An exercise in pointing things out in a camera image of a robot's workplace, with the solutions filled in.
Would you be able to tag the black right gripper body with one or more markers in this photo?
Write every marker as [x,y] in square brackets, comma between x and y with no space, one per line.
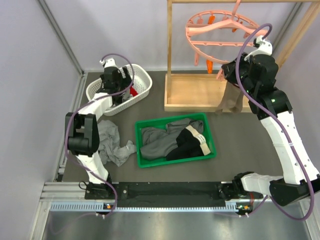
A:
[243,68]

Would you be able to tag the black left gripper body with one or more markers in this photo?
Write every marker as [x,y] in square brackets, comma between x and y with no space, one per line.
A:
[123,83]

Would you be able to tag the red sock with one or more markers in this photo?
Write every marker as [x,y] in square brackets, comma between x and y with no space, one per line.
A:
[133,92]

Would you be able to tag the beige sock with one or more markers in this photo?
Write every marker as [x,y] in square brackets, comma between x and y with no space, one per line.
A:
[229,99]
[237,101]

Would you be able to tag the pink round clip hanger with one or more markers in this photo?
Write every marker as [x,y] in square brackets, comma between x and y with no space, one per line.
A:
[206,22]

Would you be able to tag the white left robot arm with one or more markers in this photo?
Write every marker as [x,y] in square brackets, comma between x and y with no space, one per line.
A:
[82,138]

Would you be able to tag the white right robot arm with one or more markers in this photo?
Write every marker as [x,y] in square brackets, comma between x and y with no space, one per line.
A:
[258,78]

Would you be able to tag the wooden hanger rack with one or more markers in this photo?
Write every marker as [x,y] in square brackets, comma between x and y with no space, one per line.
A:
[203,92]

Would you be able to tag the black socks with label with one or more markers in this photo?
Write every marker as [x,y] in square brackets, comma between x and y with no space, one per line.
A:
[190,144]

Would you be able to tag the orange clothes clip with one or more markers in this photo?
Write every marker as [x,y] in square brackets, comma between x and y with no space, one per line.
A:
[209,66]

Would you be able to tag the white perforated plastic basket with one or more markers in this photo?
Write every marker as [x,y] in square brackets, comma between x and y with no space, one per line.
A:
[142,84]

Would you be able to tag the pink clothes clip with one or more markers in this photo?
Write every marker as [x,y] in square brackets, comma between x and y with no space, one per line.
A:
[196,59]

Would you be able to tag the green plastic tray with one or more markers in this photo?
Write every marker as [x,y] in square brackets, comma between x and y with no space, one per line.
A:
[160,123]

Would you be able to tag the grey crumpled cloth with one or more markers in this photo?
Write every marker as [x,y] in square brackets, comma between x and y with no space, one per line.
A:
[109,144]

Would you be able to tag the grey clothes in tray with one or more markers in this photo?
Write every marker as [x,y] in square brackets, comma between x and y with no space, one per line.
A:
[158,143]

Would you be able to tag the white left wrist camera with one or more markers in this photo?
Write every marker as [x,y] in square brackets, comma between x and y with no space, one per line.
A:
[110,62]

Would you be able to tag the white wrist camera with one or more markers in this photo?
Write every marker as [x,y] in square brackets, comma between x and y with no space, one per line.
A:
[110,62]
[263,47]

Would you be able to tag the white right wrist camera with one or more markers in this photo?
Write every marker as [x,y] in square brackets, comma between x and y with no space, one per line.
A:
[263,47]

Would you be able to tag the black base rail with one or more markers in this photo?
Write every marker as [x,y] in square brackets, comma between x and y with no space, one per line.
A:
[172,194]

